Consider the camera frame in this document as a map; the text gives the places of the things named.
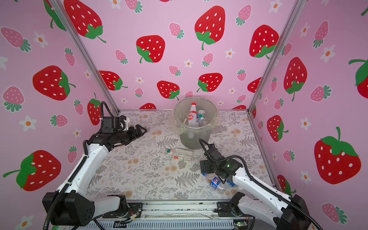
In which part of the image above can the square bottle green cap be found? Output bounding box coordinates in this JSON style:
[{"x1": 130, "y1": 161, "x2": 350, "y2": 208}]
[{"x1": 197, "y1": 110, "x2": 206, "y2": 127}]

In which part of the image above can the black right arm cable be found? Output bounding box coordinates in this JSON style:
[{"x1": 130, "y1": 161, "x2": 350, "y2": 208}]
[{"x1": 198, "y1": 137, "x2": 324, "y2": 230}]

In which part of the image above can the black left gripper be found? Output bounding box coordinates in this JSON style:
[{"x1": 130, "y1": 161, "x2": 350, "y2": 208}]
[{"x1": 113, "y1": 125, "x2": 147, "y2": 145}]

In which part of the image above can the Pepsi label clear bottle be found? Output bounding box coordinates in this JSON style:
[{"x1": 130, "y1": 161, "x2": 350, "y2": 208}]
[{"x1": 208, "y1": 176, "x2": 226, "y2": 194}]

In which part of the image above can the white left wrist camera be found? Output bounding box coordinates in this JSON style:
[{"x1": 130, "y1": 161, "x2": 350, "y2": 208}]
[{"x1": 119, "y1": 115, "x2": 130, "y2": 131}]

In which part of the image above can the clear bottle blue label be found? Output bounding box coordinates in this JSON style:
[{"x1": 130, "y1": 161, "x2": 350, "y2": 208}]
[{"x1": 226, "y1": 180, "x2": 239, "y2": 189}]

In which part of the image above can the clear bottle red cap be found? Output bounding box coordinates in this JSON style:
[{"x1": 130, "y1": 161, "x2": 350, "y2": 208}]
[{"x1": 188, "y1": 103, "x2": 198, "y2": 127}]

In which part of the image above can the clear bottle red green label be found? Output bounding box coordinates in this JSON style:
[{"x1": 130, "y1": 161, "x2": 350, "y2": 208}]
[{"x1": 163, "y1": 148, "x2": 193, "y2": 161}]

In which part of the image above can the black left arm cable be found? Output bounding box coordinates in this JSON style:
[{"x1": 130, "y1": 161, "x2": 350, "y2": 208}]
[{"x1": 100, "y1": 101, "x2": 115, "y2": 121}]

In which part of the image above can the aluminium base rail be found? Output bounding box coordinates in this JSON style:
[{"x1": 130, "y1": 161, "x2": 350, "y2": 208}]
[{"x1": 86, "y1": 199, "x2": 300, "y2": 230}]

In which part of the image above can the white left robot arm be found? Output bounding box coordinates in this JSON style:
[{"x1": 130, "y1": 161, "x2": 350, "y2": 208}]
[{"x1": 42, "y1": 116, "x2": 147, "y2": 230}]

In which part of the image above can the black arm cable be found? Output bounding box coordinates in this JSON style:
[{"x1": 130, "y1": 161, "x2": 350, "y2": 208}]
[
  {"x1": 100, "y1": 101, "x2": 115, "y2": 121},
  {"x1": 198, "y1": 137, "x2": 324, "y2": 230}
]

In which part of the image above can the grey mesh waste bin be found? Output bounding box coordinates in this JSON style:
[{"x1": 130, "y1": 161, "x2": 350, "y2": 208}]
[{"x1": 177, "y1": 112, "x2": 212, "y2": 150}]

